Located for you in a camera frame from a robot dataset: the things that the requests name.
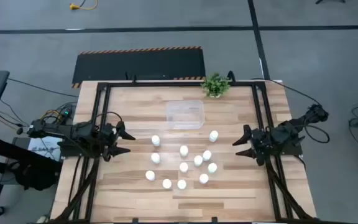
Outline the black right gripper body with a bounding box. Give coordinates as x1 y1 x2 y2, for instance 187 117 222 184
250 128 273 167

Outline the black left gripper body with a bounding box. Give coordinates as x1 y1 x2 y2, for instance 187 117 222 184
97 123 118 163

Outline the clear plastic basket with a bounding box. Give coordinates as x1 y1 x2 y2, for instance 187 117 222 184
165 99 206 131

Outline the green plant in white pot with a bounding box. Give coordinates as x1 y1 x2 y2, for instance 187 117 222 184
200 72 231 99

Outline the white printed sheet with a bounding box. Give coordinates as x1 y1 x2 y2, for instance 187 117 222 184
28 136 62 162

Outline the black hazard-striped floor mat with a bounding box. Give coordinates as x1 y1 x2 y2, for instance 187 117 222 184
71 45 207 89

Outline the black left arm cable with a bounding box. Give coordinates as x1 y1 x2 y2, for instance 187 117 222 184
94 111 123 127

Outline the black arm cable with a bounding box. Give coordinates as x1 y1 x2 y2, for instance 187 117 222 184
303 119 331 144
94 111 123 127

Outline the black metal table frame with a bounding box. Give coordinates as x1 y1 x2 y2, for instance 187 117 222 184
50 79 318 224

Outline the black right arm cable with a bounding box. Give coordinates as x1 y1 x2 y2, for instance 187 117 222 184
303 119 331 144

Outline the black desk leg frame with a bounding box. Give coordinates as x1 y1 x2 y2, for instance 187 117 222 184
0 133 63 215

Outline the yellow power cable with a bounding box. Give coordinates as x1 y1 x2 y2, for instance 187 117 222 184
69 0 99 11

